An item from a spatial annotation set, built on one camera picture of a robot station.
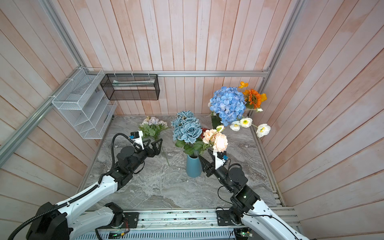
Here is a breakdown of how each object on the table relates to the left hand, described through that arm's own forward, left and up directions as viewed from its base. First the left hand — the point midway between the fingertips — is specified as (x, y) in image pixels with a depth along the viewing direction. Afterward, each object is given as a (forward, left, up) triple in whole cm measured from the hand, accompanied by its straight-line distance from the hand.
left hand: (157, 142), depth 78 cm
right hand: (-8, -24, +3) cm, 26 cm away
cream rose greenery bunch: (+21, +9, -13) cm, 26 cm away
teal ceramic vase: (-10, -19, -9) cm, 23 cm away
